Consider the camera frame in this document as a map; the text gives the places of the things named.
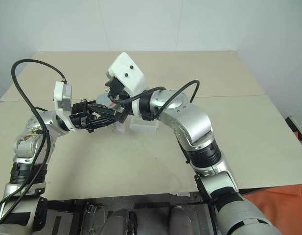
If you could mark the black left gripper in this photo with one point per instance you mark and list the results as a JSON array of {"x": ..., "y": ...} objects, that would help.
[{"x": 79, "y": 116}]

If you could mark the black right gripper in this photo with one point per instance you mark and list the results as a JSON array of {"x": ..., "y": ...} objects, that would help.
[{"x": 116, "y": 88}]

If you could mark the clear glass jar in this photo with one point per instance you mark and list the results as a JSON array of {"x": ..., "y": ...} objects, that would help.
[{"x": 118, "y": 128}]

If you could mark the silver jar lid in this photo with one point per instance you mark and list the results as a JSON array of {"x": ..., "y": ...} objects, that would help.
[{"x": 103, "y": 100}]

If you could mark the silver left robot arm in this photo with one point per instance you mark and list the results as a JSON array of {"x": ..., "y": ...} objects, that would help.
[{"x": 30, "y": 143}]

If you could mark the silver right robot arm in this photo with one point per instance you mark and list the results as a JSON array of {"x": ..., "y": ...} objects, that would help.
[{"x": 190, "y": 122}]

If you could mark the clear plastic box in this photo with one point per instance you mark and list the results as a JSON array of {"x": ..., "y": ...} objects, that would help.
[{"x": 144, "y": 125}]

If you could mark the orange cloth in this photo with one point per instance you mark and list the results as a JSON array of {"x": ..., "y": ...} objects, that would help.
[{"x": 287, "y": 208}]

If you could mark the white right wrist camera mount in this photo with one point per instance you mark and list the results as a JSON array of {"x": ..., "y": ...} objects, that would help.
[{"x": 127, "y": 69}]

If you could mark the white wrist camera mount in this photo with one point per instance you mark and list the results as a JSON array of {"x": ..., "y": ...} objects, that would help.
[
  {"x": 127, "y": 69},
  {"x": 59, "y": 98}
]

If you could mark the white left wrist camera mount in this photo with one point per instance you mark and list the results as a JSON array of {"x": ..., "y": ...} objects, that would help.
[{"x": 59, "y": 98}]

